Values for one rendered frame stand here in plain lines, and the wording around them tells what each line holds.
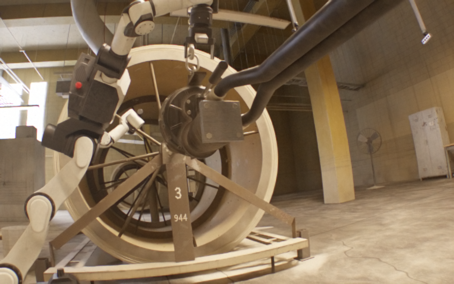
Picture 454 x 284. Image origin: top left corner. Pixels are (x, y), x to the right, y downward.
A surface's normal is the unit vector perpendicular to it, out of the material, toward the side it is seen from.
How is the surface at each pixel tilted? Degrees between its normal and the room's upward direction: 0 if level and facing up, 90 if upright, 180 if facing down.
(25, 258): 90
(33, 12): 90
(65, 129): 90
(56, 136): 112
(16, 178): 90
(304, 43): 142
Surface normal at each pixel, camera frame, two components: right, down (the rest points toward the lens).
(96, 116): 0.33, 0.32
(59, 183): 0.52, -0.21
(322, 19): -0.82, 0.45
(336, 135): 0.30, -0.21
